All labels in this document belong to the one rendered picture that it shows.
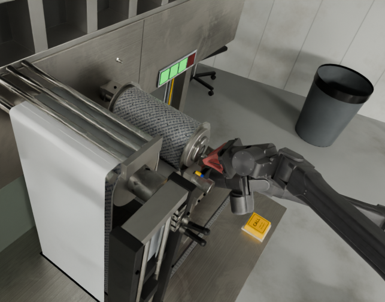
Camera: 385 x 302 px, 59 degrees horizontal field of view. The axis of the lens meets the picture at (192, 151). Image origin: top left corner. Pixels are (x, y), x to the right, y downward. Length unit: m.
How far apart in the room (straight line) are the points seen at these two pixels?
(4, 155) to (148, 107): 0.37
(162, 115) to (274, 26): 2.76
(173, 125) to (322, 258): 1.80
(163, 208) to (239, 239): 0.69
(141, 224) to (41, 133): 0.26
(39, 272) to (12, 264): 0.08
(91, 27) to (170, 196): 0.52
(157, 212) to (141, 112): 0.44
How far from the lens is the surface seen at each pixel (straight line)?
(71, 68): 0.92
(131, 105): 0.95
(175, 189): 0.57
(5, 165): 0.94
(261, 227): 1.23
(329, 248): 2.57
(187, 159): 0.89
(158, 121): 0.90
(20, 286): 1.10
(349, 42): 3.64
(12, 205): 1.05
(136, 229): 0.52
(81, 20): 0.93
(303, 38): 3.61
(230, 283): 1.12
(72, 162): 0.64
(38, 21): 0.82
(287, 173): 0.79
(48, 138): 0.66
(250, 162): 0.75
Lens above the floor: 1.88
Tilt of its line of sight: 43 degrees down
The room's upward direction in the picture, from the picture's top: 14 degrees clockwise
